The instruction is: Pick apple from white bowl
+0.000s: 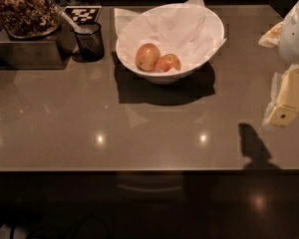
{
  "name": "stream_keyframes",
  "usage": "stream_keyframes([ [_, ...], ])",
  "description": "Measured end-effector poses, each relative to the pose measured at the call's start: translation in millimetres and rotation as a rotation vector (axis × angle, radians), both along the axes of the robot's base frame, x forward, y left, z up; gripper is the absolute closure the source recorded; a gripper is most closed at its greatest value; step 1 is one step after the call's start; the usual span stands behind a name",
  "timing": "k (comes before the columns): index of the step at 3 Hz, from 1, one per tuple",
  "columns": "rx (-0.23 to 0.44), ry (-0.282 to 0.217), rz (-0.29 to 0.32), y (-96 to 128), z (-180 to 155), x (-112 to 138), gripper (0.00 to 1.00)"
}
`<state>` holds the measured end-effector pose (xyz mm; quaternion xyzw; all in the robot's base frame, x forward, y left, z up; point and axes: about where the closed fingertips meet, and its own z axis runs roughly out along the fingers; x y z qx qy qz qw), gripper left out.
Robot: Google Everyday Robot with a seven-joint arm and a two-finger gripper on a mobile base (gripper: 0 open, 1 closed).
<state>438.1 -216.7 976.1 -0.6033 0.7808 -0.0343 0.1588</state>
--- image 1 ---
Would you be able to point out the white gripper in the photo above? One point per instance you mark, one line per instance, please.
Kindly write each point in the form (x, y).
(295, 39)

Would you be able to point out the red apple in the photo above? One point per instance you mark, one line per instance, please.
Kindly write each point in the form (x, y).
(167, 62)

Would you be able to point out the white paper bowl liner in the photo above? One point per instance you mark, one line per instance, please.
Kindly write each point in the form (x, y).
(176, 30)

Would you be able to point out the white ceramic bowl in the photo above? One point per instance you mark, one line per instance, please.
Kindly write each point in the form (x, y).
(186, 71)

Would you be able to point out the yellow-red apple left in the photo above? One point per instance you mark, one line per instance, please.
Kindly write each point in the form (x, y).
(147, 56)

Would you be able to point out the black mesh cup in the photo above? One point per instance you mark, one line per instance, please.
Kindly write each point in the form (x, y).
(90, 41)

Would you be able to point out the black white fiducial marker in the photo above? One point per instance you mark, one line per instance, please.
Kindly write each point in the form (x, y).
(83, 14)

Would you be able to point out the white spoon in cup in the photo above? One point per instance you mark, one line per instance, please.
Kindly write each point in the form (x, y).
(75, 26)

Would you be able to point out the grey metal box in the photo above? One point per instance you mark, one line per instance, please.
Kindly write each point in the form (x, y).
(52, 52)

